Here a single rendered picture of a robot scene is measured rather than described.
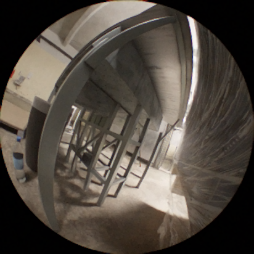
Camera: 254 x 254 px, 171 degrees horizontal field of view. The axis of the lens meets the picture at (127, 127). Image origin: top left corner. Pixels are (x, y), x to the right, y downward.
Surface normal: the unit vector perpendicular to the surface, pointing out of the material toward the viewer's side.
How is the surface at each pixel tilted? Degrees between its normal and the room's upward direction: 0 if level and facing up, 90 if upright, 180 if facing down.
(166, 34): 180
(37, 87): 90
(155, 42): 180
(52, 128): 90
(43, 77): 90
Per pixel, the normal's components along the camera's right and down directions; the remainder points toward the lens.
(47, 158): 0.80, 0.26
